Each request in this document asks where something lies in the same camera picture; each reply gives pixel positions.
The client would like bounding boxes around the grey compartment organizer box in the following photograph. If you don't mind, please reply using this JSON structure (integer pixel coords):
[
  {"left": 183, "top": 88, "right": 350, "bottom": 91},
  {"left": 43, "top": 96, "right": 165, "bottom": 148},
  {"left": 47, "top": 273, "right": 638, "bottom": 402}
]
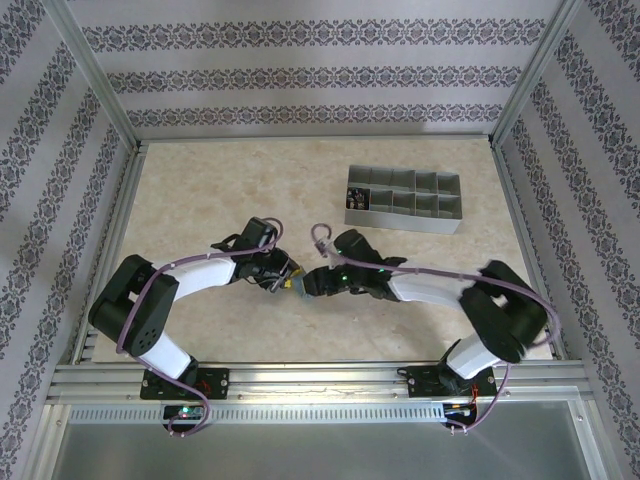
[{"left": 343, "top": 164, "right": 464, "bottom": 236}]

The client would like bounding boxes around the grey metal panel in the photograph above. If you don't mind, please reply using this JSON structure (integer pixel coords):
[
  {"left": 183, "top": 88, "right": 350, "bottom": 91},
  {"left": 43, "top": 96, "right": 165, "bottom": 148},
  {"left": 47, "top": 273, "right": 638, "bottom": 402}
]
[{"left": 42, "top": 399, "right": 604, "bottom": 480}]

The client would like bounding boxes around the small green-lit circuit board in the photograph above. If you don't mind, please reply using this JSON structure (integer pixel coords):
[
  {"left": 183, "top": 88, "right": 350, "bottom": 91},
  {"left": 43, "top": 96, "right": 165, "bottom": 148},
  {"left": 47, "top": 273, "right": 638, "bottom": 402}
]
[{"left": 163, "top": 405, "right": 206, "bottom": 421}]

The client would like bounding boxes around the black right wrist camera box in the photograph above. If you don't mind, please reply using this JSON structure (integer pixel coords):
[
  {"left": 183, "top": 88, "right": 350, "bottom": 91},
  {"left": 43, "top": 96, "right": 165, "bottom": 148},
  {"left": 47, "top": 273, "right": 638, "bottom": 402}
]
[{"left": 333, "top": 229, "right": 382, "bottom": 267}]

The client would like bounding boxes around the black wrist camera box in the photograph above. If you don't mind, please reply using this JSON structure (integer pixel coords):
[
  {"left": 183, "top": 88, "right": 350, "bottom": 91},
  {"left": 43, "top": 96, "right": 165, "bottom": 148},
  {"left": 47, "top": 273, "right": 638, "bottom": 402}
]
[
  {"left": 333, "top": 229, "right": 382, "bottom": 267},
  {"left": 243, "top": 216, "right": 279, "bottom": 250}
]

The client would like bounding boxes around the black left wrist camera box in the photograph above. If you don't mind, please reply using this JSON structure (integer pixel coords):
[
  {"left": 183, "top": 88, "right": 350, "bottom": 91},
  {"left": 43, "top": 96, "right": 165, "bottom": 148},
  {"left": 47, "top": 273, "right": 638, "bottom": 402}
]
[{"left": 243, "top": 216, "right": 279, "bottom": 250}]

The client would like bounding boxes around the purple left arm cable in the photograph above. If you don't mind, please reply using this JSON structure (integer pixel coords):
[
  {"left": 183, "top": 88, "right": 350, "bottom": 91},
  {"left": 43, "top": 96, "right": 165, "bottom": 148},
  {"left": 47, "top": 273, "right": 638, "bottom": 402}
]
[{"left": 115, "top": 216, "right": 287, "bottom": 439}]

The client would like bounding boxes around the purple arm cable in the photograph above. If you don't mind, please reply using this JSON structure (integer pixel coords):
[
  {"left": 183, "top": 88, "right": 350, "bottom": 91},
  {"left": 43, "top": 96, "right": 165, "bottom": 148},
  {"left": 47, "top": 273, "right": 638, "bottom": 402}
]
[
  {"left": 309, "top": 222, "right": 561, "bottom": 435},
  {"left": 115, "top": 216, "right": 287, "bottom": 439}
]

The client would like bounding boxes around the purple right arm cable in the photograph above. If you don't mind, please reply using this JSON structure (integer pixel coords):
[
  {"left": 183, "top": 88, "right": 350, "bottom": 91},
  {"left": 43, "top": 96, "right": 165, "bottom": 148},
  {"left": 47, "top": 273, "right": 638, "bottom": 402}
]
[{"left": 309, "top": 222, "right": 561, "bottom": 435}]

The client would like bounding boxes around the wide aluminium frame rail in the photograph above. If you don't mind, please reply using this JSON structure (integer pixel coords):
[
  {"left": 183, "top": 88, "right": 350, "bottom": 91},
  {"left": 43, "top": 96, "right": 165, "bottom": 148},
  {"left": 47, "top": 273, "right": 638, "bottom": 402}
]
[{"left": 47, "top": 360, "right": 596, "bottom": 401}]

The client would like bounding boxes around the slotted grey cable duct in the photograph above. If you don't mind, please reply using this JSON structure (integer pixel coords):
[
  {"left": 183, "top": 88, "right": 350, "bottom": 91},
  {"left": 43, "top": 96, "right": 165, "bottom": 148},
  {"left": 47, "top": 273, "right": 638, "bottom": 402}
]
[{"left": 69, "top": 403, "right": 446, "bottom": 422}]

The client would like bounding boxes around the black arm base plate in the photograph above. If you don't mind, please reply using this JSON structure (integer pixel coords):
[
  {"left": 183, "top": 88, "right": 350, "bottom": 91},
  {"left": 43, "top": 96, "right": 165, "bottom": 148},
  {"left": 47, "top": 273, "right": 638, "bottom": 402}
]
[
  {"left": 407, "top": 364, "right": 496, "bottom": 399},
  {"left": 142, "top": 367, "right": 231, "bottom": 401}
]

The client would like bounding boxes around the aluminium frame post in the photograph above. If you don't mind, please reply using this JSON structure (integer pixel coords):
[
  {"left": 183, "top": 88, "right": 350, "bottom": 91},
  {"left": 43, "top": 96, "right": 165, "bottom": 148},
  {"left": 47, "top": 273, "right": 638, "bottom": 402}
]
[
  {"left": 492, "top": 0, "right": 596, "bottom": 144},
  {"left": 47, "top": 0, "right": 141, "bottom": 151}
]

